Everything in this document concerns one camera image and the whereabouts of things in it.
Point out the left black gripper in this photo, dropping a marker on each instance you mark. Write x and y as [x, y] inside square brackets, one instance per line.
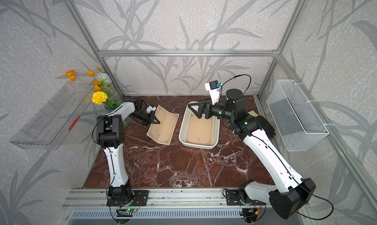
[150, 120]

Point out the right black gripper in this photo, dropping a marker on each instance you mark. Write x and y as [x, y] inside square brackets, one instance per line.
[208, 105]

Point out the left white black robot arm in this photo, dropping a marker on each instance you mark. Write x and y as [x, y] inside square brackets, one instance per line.
[110, 135]

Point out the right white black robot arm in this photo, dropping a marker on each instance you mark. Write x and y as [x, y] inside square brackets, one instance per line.
[290, 191]

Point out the beige stationery paper stack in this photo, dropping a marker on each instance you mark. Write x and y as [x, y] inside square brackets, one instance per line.
[200, 131]

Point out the white plastic storage box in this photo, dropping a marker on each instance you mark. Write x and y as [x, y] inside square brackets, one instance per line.
[183, 129]

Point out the blue glass vase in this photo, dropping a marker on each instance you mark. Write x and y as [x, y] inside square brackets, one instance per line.
[124, 110]

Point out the yellow orange artificial flowers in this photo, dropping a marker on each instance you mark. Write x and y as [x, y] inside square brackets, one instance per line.
[102, 85]

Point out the black yellow work glove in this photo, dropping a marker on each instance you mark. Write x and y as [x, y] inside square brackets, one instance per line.
[263, 124]

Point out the left green circuit board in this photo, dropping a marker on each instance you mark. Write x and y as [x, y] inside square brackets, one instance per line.
[126, 212]

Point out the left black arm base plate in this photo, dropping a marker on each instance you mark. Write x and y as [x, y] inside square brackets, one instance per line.
[117, 197]

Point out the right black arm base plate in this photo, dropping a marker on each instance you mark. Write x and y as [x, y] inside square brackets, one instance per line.
[232, 197]

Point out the white wire mesh basket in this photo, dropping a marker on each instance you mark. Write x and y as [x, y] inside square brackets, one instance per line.
[298, 123]

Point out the clear acrylic wall shelf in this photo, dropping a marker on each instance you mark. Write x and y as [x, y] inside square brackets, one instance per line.
[50, 126]

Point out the aluminium front rail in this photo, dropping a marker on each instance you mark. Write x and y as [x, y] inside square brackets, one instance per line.
[158, 198]

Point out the right circuit board with wires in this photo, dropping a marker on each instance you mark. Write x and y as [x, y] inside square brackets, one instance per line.
[250, 215]

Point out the aluminium cage frame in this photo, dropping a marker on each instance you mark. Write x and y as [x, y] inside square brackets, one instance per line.
[366, 184]

